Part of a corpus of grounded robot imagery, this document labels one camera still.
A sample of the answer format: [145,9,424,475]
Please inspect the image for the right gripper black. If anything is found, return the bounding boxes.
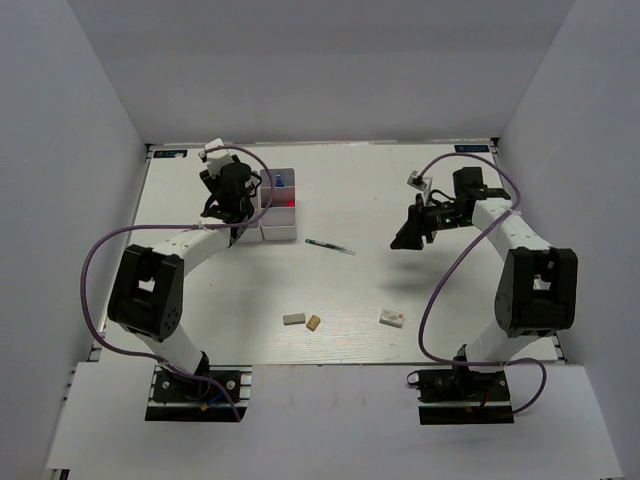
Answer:
[391,193,471,250]

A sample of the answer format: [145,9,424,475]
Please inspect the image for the green ink pen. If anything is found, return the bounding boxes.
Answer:
[305,238,356,256]

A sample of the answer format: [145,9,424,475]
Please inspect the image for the white eraser red print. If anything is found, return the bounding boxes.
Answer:
[379,309,405,328]

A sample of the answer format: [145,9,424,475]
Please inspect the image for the grey white eraser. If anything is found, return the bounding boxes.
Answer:
[283,313,306,326]

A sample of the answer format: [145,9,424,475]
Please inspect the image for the tan yellow eraser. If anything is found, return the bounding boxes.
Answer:
[306,315,321,331]

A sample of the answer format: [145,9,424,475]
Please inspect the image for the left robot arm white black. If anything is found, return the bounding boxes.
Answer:
[107,155,259,399]

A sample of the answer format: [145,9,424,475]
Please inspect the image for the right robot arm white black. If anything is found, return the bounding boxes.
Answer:
[390,167,578,399]

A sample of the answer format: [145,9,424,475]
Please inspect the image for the white container left bin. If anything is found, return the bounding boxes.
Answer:
[230,222,263,244]

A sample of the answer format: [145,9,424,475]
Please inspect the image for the white container bin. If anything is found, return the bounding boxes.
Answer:
[259,168,297,242]
[230,222,263,244]

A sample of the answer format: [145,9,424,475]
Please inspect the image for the white container right bin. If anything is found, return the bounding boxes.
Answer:
[259,168,297,242]

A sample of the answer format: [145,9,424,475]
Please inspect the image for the blue label left corner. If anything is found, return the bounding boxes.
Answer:
[153,149,188,159]

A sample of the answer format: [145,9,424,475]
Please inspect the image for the blue label corner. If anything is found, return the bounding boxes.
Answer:
[153,149,188,159]
[454,144,490,153]

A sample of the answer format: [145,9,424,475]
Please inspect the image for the blue label right corner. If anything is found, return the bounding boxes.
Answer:
[454,144,490,153]

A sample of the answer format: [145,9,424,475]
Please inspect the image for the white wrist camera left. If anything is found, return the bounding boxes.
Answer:
[198,138,234,178]

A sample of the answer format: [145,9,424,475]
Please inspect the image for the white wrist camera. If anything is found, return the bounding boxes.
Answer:
[407,171,433,205]
[198,138,234,178]

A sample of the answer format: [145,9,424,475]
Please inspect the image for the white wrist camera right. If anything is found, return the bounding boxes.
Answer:
[407,171,433,205]

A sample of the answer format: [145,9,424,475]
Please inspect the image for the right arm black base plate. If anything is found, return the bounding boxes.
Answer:
[406,367,514,426]

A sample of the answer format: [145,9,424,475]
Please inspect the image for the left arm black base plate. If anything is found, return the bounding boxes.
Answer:
[145,366,252,423]

